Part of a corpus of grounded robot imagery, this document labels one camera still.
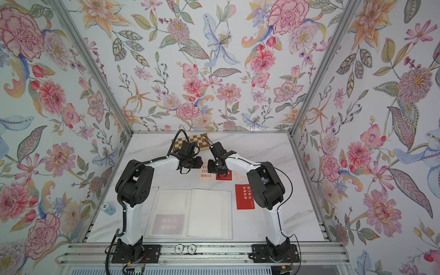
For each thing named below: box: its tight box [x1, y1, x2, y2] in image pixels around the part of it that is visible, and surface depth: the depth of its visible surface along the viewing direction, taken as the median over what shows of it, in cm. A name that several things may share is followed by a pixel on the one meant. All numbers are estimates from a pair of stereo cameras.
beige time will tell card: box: [198, 163, 217, 183], surface depth 102 cm
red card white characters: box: [151, 214, 186, 235], surface depth 84 cm
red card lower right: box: [234, 184, 255, 210], surface depth 92 cm
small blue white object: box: [100, 202, 117, 216], surface depth 84 cm
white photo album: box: [144, 188, 234, 241], surface depth 85 cm
